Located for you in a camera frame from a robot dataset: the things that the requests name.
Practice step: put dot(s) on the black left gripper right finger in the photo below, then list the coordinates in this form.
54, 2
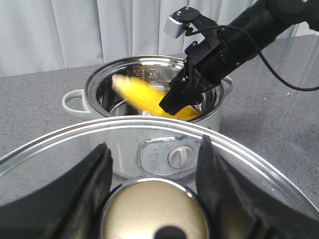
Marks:
238, 209

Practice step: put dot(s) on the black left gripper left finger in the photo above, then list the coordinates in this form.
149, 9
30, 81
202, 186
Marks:
70, 207

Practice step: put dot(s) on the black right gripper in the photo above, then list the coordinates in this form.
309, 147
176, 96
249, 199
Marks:
222, 50

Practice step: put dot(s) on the yellow toy corn cob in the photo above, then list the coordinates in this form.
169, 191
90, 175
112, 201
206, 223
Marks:
143, 97

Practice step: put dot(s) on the glass pot lid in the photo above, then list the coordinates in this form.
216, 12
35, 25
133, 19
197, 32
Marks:
144, 207

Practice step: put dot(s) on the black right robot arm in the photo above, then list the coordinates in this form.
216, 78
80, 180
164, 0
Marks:
272, 17

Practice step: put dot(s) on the pale green electric cooking pot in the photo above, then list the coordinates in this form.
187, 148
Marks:
145, 151

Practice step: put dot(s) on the white pleated curtain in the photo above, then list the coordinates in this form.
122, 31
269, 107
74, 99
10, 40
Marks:
45, 35

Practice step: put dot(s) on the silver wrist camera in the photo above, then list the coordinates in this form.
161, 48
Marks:
184, 19

